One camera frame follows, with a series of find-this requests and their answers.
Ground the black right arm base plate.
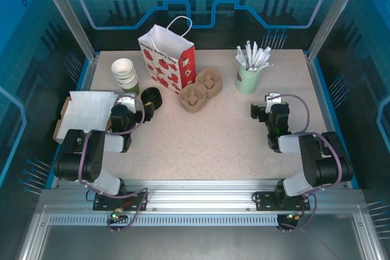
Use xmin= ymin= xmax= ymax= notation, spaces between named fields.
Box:
xmin=254 ymin=191 xmax=311 ymax=212

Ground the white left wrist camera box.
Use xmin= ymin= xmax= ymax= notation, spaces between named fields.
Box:
xmin=115 ymin=94 xmax=137 ymax=113

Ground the white red printed paper bag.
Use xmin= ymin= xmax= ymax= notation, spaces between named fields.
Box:
xmin=137 ymin=16 xmax=196 ymax=96

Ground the stack of black lids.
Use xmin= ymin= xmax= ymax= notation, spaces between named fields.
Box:
xmin=140 ymin=91 xmax=164 ymax=111

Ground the slotted metal cable duct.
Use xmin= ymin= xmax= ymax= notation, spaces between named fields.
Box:
xmin=48 ymin=214 xmax=280 ymax=227

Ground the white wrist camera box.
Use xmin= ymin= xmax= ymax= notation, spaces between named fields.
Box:
xmin=115 ymin=94 xmax=137 ymax=113
xmin=264 ymin=91 xmax=283 ymax=114

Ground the stack of pulp cup carriers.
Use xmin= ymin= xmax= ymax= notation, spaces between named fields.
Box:
xmin=178 ymin=72 xmax=225 ymax=115

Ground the brown cardboard tray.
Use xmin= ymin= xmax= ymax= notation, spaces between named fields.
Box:
xmin=53 ymin=96 xmax=113 ymax=146

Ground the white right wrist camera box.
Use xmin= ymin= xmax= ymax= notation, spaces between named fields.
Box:
xmin=264 ymin=91 xmax=283 ymax=114

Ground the stack of paper cups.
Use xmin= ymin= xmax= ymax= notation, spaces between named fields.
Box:
xmin=114 ymin=71 xmax=141 ymax=96

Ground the aluminium mounting rail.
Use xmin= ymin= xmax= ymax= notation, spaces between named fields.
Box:
xmin=39 ymin=179 xmax=365 ymax=216

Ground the small connector with green light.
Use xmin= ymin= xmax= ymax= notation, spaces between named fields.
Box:
xmin=109 ymin=209 xmax=127 ymax=223
xmin=285 ymin=211 xmax=307 ymax=223

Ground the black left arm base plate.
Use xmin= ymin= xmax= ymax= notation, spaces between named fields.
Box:
xmin=93 ymin=191 xmax=149 ymax=212

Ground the pale green holder cup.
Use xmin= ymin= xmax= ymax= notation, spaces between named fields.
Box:
xmin=235 ymin=64 xmax=263 ymax=94

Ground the aluminium frame post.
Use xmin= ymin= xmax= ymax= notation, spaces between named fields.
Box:
xmin=306 ymin=0 xmax=363 ymax=63
xmin=34 ymin=0 xmax=100 ymax=63

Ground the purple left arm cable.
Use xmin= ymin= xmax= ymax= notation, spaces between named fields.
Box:
xmin=78 ymin=95 xmax=150 ymax=234

